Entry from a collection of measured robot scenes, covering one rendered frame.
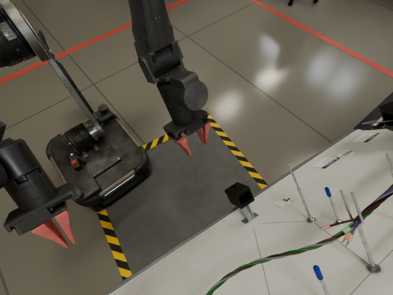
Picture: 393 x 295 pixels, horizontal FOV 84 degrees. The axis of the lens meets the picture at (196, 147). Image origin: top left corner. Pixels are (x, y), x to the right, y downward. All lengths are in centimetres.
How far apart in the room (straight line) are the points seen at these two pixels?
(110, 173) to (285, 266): 125
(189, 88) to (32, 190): 31
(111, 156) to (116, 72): 117
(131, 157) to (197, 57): 144
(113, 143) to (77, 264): 80
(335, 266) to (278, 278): 10
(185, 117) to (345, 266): 41
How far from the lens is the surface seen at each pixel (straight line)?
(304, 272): 48
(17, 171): 43
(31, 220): 44
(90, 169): 158
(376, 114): 104
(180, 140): 52
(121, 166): 154
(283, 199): 68
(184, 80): 42
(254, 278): 50
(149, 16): 42
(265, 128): 200
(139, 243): 161
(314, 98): 240
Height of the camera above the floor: 156
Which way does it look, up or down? 60 degrees down
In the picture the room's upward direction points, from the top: straight up
